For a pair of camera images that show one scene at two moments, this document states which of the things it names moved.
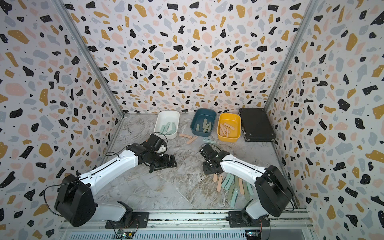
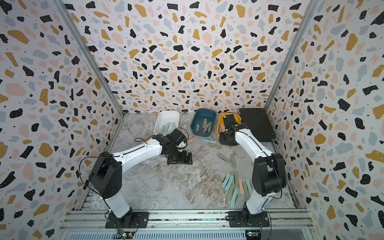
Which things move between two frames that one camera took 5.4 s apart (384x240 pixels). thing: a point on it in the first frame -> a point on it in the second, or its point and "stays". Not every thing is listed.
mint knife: [162, 128] stays
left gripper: [166, 163] -> [183, 160]
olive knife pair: [204, 123] stays
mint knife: [167, 127] stays
